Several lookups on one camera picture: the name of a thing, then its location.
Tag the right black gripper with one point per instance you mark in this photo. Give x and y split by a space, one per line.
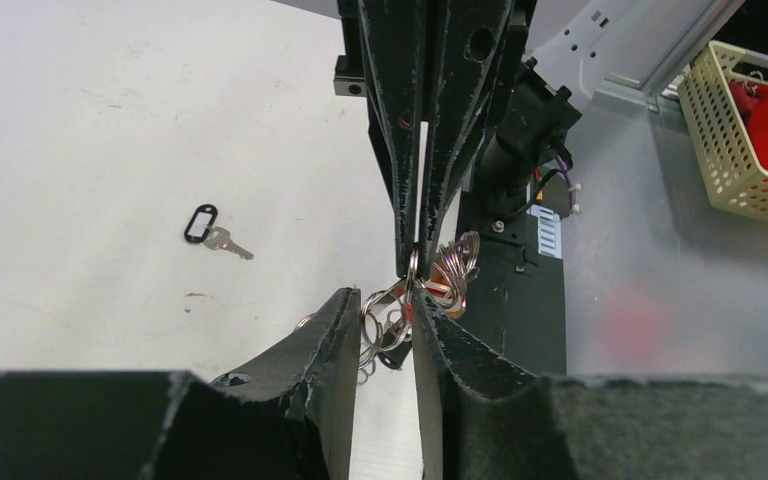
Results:
436 76

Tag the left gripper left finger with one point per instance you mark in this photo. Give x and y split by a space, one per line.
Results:
285 414

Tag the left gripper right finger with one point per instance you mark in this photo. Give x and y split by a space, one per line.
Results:
484 417

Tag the metal disc with keyrings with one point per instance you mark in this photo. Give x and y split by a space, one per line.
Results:
386 316

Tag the black tag key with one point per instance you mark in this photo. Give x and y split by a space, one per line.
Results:
202 230

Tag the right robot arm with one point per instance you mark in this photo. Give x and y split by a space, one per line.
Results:
640 43

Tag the red key tag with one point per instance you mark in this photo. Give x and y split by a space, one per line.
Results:
452 301

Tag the cream perforated basket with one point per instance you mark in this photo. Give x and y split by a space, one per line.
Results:
734 179

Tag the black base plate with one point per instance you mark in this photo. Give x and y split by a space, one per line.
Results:
516 305

